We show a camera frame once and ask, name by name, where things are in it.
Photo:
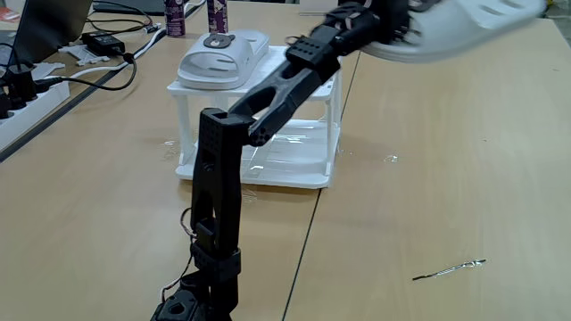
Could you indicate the purple drink can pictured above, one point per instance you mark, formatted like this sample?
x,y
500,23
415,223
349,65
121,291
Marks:
x,y
175,20
217,18

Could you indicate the black power plug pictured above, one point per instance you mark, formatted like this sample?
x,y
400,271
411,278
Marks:
x,y
22,84

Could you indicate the white stand base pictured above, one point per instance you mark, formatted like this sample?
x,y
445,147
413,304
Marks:
x,y
312,6

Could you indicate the white bear slipper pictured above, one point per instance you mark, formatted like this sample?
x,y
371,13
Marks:
x,y
455,31
223,62

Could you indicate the dark laptop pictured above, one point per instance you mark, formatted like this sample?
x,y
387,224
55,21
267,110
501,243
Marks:
x,y
49,27

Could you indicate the white plastic shelf box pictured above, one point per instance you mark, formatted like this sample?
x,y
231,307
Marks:
x,y
294,151

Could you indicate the black power adapter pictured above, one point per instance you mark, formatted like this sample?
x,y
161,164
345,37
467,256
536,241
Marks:
x,y
103,43

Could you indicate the white power strip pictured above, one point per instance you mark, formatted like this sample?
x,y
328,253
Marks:
x,y
31,109

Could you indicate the white printed part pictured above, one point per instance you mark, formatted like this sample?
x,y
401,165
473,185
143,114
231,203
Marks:
x,y
82,54

